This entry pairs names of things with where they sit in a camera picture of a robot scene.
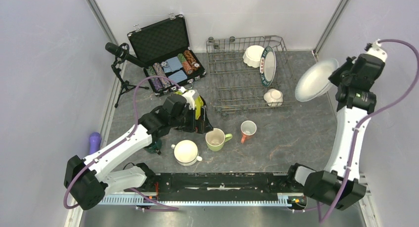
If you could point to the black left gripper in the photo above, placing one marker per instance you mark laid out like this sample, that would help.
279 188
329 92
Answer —
200 126

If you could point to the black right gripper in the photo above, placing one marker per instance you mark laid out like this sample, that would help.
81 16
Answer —
334 76

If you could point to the green scalloped plate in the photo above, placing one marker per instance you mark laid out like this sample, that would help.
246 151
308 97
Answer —
199 104

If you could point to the white plain plate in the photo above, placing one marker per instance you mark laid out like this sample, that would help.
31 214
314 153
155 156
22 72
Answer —
315 81

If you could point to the small white cup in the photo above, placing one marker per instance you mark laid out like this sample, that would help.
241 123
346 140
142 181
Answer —
274 98

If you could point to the white scalloped bowl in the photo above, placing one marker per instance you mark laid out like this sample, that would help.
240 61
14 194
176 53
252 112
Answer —
252 56

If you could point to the teal rimmed patterned plate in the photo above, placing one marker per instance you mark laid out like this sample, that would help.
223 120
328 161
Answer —
267 66

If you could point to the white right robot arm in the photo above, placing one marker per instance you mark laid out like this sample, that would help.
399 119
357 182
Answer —
338 183

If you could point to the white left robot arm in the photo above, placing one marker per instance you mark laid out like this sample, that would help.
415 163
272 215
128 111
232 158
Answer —
88 180

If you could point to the light green mug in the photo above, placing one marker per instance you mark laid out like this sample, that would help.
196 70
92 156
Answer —
216 139

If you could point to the orange mug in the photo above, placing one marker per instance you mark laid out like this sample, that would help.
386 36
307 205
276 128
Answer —
248 129

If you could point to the dark green mug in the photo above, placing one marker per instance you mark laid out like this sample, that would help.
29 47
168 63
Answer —
155 147

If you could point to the black poker chip case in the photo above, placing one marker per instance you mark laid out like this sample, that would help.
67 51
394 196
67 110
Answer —
164 50

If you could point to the purple cylinder object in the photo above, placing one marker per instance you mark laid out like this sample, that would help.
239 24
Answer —
94 142

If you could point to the black microphone on tripod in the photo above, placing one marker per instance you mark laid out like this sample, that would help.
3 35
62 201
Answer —
121 53

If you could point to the white two-handled soup cup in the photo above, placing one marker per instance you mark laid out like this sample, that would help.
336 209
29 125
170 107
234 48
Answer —
186 153

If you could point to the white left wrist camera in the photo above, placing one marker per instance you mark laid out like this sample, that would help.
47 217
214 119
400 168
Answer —
190 96

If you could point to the grey wire dish rack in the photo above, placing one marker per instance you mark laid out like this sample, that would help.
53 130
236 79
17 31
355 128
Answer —
236 87

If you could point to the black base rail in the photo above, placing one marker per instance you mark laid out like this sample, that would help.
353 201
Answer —
220 187

